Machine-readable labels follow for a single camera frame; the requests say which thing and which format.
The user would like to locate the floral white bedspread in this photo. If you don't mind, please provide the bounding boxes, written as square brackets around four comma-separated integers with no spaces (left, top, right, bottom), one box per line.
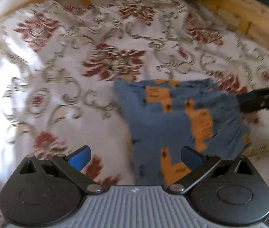
[0,0,269,227]

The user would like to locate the blue orange patterned pants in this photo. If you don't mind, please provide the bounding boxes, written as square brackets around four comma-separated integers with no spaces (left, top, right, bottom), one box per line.
[114,79,251,186]

